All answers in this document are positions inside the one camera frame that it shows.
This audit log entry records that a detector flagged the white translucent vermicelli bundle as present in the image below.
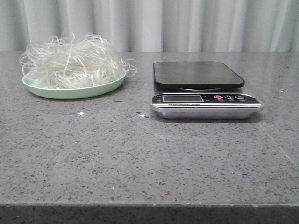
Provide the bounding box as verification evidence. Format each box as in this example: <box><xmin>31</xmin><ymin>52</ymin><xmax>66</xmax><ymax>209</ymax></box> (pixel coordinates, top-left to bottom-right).
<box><xmin>19</xmin><ymin>32</ymin><xmax>137</xmax><ymax>89</ymax></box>

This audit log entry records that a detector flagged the white pleated curtain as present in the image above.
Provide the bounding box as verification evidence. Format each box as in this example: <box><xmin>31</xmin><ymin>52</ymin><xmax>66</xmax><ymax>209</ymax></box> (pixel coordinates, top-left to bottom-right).
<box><xmin>0</xmin><ymin>0</ymin><xmax>299</xmax><ymax>52</ymax></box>

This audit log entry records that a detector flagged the black silver kitchen scale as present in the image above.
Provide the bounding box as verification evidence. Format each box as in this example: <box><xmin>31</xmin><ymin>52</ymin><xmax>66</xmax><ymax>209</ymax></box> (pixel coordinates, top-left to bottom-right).
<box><xmin>151</xmin><ymin>61</ymin><xmax>264</xmax><ymax>119</ymax></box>

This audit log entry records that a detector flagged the light green round plate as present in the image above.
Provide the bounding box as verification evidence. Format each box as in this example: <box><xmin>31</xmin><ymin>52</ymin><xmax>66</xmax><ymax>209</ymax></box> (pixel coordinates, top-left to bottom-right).
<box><xmin>22</xmin><ymin>76</ymin><xmax>125</xmax><ymax>99</ymax></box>

